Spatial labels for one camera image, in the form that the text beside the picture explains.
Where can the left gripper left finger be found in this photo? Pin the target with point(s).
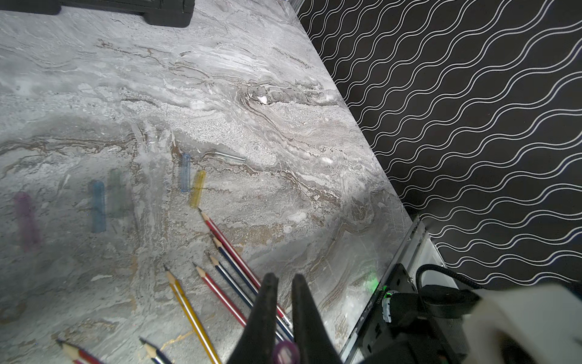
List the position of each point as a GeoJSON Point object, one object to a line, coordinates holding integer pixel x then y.
{"type": "Point", "coordinates": [257, 341]}

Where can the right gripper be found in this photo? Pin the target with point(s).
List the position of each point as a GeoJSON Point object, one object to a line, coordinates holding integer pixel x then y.
{"type": "Point", "coordinates": [423, 327]}

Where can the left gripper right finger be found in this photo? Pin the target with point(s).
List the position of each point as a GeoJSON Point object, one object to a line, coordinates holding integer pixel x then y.
{"type": "Point", "coordinates": [309, 332]}

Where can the light blue capped pencil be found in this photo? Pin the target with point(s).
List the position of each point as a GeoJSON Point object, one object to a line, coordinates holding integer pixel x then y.
{"type": "Point", "coordinates": [154, 353]}

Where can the purple transparent pencil cap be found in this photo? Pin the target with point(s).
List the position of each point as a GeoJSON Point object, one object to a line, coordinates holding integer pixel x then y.
{"type": "Point", "coordinates": [29, 231]}

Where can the yellow transparent pencil cap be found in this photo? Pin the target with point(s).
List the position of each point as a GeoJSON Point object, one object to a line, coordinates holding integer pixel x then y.
{"type": "Point", "coordinates": [197, 189]}

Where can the clear blue pencil cap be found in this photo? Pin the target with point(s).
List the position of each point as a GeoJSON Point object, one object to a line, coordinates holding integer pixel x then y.
{"type": "Point", "coordinates": [185, 173]}

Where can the clear transparent pencil cap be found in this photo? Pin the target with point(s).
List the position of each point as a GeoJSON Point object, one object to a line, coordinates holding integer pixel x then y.
{"type": "Point", "coordinates": [225, 157]}

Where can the light blue transparent cap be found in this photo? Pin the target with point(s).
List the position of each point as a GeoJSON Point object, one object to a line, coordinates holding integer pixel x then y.
{"type": "Point", "coordinates": [98, 210]}

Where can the green transparent pencil cap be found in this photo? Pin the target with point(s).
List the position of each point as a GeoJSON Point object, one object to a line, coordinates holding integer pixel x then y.
{"type": "Point", "coordinates": [116, 193]}

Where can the black plastic tool case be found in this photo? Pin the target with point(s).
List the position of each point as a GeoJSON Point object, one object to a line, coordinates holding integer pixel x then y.
{"type": "Point", "coordinates": [165, 13]}

